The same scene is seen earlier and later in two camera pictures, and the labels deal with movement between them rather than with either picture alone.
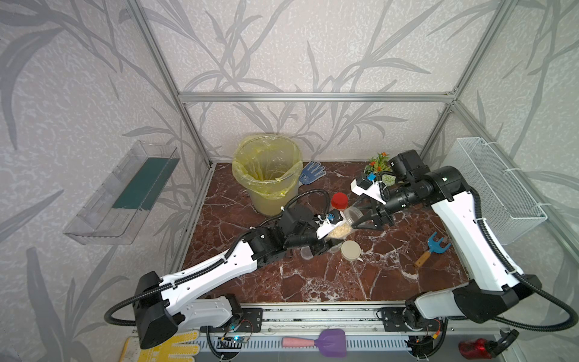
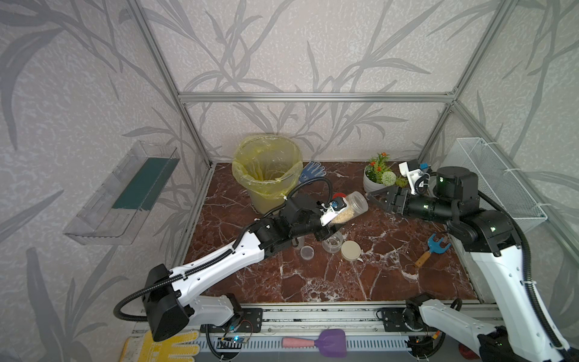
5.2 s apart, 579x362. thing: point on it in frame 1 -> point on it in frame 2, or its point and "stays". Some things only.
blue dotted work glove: [312, 171] stays
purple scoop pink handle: [332, 342] stays
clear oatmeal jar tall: [351, 215] -> [357, 204]
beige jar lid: [350, 250] stays
